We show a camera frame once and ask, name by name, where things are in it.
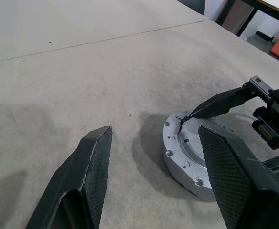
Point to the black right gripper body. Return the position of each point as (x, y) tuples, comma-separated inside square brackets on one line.
[(273, 114)]

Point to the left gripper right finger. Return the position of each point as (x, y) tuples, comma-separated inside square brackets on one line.
[(237, 179)]

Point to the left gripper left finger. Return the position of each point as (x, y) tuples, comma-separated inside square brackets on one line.
[(82, 179)]

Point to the grey motor housing lid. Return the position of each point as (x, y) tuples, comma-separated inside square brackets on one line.
[(192, 143)]

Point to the black framed wooden desk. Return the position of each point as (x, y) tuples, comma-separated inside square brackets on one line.
[(235, 14)]

